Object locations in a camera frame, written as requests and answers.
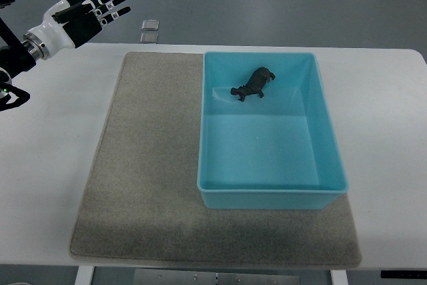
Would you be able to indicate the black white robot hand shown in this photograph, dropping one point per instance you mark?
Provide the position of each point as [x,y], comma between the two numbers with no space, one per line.
[72,23]

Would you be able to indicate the brown toy hippo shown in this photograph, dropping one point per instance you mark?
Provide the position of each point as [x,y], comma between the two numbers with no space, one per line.
[255,84]

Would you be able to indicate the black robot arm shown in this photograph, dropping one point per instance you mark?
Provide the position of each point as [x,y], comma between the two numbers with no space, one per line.
[17,57]

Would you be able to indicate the blue plastic box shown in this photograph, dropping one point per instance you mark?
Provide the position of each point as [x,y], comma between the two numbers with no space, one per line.
[278,152]

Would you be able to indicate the lower floor socket plate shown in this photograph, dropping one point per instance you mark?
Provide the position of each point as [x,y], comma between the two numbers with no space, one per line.
[148,37]

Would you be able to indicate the grey felt mat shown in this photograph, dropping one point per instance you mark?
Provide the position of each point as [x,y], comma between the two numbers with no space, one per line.
[142,204]

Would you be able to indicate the white left table leg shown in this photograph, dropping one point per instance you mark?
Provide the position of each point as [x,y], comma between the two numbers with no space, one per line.
[84,275]

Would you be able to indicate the white table leg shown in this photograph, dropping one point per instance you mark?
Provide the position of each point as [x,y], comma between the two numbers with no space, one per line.
[339,277]
[84,275]

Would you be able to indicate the white right table leg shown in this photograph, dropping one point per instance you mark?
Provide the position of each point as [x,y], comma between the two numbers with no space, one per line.
[339,277]

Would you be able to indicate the black bar under table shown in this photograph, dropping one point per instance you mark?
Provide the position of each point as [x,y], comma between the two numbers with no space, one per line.
[404,274]

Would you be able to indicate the metal table base plate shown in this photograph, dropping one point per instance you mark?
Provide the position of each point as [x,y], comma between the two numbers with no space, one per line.
[151,276]

